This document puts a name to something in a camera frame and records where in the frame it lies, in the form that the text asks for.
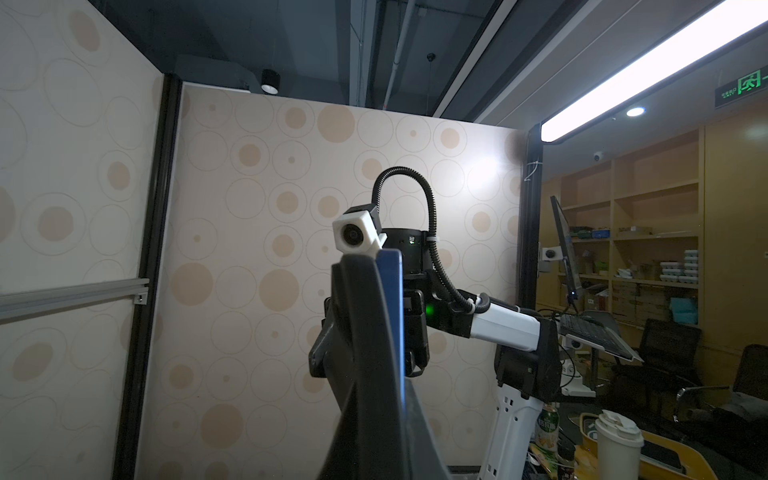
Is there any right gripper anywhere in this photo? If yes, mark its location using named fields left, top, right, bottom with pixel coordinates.
left=308, top=289, right=430, bottom=378

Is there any black phone case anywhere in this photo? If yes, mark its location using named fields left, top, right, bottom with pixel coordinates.
left=318, top=255, right=451, bottom=479

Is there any blue phone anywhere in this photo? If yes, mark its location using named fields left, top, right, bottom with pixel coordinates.
left=376, top=249, right=406, bottom=414

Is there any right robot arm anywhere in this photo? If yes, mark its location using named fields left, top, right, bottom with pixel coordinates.
left=308, top=223, right=561, bottom=479

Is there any monitor on stand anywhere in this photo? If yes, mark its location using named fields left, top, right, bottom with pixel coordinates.
left=550, top=196, right=583, bottom=311

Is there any white paper cup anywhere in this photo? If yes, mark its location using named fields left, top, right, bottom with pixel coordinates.
left=595, top=410, right=644, bottom=480

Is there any black office chair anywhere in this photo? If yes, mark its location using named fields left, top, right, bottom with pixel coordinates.
left=613, top=319, right=702, bottom=408

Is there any wooden shelf unit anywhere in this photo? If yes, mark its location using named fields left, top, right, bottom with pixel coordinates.
left=541, top=129, right=704, bottom=335

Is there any green exit sign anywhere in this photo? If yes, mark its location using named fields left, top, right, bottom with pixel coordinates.
left=714, top=66, right=767, bottom=109

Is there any ceiling light strip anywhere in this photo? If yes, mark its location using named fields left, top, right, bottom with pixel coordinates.
left=540, top=1, right=767, bottom=143

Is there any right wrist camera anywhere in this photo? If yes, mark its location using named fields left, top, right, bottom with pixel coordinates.
left=332, top=203, right=387, bottom=258

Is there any right black corner post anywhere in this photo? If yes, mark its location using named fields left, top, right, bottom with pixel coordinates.
left=517, top=123, right=543, bottom=310

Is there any black corner post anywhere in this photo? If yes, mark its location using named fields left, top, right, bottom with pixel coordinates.
left=517, top=123, right=543, bottom=310
left=111, top=74, right=183, bottom=479

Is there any left black corner post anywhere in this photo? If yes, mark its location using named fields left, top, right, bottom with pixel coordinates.
left=111, top=74, right=183, bottom=479

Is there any left aluminium rail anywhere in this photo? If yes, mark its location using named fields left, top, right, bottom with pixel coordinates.
left=1, top=278, right=150, bottom=325

